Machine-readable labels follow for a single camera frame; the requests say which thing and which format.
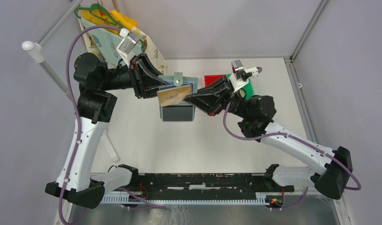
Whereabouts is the aluminium frame rail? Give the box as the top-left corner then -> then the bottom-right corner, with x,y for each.
62,172 -> 345,195

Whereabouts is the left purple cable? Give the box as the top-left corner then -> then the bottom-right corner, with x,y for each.
58,25 -> 167,225

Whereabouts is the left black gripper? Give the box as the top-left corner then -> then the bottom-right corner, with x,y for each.
101,53 -> 178,98

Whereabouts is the light blue printed cloth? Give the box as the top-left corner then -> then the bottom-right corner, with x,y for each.
80,18 -> 145,68

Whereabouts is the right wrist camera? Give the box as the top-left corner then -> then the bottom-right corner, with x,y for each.
229,60 -> 262,92

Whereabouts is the green clothes hanger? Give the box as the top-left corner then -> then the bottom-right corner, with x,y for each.
74,3 -> 141,34

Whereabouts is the purple cable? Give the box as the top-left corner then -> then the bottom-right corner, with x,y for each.
58,25 -> 167,225
222,66 -> 362,210

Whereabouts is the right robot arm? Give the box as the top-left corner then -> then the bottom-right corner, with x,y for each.
185,77 -> 355,200

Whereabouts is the yellow cloth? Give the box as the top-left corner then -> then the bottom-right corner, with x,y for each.
79,9 -> 138,31

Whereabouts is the red plastic bin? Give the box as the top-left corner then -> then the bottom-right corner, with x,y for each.
204,74 -> 227,87

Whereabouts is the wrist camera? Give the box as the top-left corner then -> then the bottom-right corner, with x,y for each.
229,60 -> 262,92
116,28 -> 143,66

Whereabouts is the cream printed cloth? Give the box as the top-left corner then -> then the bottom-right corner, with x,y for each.
77,18 -> 168,75

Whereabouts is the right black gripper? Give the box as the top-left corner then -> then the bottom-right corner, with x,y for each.
183,75 -> 250,119

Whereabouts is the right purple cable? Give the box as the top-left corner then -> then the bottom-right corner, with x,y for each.
222,66 -> 362,210

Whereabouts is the white slotted cable duct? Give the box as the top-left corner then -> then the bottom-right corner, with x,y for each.
100,193 -> 268,206

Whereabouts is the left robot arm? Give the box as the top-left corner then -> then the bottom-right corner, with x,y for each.
45,52 -> 166,209

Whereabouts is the green plastic bin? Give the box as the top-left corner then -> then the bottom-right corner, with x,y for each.
227,74 -> 254,99

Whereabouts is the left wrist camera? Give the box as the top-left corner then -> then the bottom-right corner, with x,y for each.
116,28 -> 143,66

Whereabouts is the white clothes rack pole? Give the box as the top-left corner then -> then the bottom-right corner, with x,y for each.
21,41 -> 120,163

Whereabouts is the gold signature card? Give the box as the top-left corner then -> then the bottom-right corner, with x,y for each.
157,85 -> 192,107

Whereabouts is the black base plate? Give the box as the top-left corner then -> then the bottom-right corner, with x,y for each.
125,184 -> 295,200

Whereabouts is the dark grey card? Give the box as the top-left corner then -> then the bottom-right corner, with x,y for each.
161,105 -> 194,122

